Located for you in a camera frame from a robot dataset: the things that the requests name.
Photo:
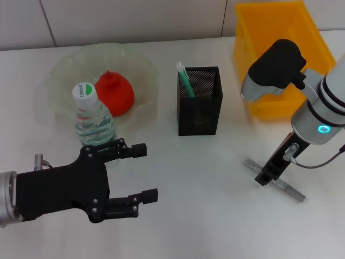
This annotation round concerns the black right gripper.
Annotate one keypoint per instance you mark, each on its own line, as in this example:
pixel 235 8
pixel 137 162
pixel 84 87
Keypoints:
pixel 285 156

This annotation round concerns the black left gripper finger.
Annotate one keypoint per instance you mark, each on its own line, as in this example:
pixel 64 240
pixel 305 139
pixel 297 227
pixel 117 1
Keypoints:
pixel 149 196
pixel 138 150

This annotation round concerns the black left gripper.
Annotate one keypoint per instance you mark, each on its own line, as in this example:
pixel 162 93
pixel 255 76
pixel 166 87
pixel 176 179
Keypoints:
pixel 62 191

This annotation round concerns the grey marker pen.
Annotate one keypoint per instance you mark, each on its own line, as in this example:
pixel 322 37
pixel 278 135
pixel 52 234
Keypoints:
pixel 291 190

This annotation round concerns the clear green-label water bottle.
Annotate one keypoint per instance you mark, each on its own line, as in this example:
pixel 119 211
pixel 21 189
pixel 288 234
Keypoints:
pixel 91 118

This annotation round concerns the red-orange fruit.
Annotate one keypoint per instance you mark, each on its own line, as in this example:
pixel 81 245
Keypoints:
pixel 118 94

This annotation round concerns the green utility knife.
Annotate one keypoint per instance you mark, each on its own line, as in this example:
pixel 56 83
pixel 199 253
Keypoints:
pixel 186 81

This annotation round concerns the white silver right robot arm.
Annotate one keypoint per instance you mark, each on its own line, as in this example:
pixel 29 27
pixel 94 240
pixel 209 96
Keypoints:
pixel 323 108

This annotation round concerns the black mesh pen holder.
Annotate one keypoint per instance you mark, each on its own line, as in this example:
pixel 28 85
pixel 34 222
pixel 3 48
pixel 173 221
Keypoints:
pixel 199 116

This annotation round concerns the translucent green fruit plate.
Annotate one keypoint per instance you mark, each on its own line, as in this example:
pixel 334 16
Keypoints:
pixel 67 67

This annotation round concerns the yellow plastic bin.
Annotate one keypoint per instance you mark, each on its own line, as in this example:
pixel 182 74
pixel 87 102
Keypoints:
pixel 248 32

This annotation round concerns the right wrist camera housing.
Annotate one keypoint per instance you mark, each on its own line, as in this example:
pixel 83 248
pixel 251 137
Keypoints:
pixel 275 67

